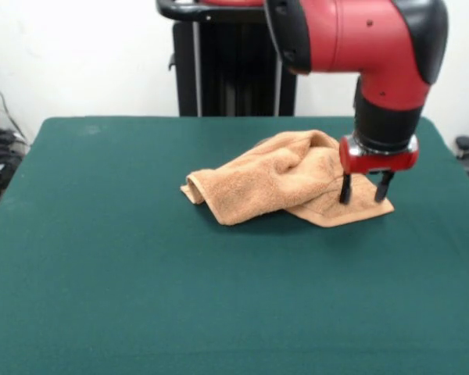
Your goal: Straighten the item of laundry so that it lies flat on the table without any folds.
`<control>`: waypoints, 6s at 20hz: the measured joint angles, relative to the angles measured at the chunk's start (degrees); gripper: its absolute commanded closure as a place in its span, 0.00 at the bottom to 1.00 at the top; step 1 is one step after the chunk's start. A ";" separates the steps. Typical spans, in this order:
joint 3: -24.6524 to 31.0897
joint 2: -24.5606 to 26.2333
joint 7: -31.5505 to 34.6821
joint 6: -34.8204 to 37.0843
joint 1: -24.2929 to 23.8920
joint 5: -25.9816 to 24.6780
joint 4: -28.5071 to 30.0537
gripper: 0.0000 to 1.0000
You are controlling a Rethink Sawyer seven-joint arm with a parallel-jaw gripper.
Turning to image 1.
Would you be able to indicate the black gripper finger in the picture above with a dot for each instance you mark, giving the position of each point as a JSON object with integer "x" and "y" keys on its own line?
{"x": 345, "y": 187}
{"x": 384, "y": 186}

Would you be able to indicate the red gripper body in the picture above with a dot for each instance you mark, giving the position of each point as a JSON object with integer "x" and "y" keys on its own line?
{"x": 375, "y": 162}

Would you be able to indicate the tan terry towel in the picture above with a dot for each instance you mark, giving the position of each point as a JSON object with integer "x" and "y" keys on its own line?
{"x": 266, "y": 183}

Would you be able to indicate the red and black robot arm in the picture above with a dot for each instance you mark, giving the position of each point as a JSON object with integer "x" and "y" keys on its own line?
{"x": 367, "y": 47}

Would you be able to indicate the dark green table cloth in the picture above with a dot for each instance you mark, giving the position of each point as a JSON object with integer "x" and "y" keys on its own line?
{"x": 140, "y": 293}

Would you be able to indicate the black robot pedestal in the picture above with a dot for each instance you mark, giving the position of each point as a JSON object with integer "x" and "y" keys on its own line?
{"x": 226, "y": 70}

